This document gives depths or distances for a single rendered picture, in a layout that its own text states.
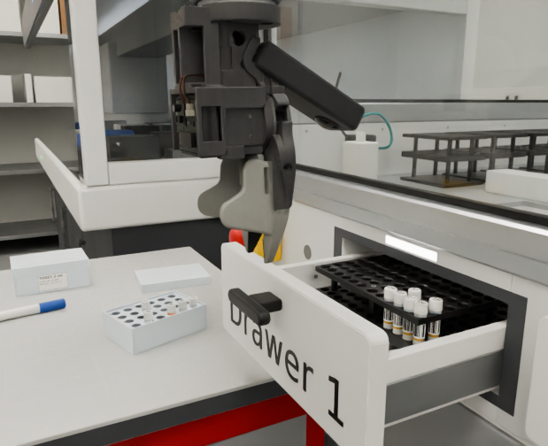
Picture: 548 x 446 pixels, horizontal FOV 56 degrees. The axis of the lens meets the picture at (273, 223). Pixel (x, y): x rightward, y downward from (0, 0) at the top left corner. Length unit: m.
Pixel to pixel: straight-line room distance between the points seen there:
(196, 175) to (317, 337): 0.90
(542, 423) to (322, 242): 0.37
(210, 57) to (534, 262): 0.31
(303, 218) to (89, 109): 0.63
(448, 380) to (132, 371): 0.39
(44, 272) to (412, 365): 0.72
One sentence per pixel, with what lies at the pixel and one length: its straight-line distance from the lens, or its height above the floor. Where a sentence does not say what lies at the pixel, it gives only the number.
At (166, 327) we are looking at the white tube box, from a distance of 0.75.
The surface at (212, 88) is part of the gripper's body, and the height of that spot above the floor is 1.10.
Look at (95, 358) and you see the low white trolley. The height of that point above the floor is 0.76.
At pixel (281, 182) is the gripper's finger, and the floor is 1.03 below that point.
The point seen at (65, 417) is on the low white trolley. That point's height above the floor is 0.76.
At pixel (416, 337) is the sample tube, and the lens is 0.50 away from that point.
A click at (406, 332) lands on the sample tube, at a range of 0.51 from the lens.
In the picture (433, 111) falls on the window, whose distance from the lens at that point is 0.57.
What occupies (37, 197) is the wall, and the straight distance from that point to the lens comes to 4.67.
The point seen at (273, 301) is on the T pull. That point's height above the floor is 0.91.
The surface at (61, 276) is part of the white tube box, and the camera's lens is 1.01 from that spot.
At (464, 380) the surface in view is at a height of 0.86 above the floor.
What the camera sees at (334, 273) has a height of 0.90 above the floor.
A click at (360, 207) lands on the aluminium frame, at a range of 0.65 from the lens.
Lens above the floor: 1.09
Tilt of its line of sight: 13 degrees down
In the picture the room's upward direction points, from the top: straight up
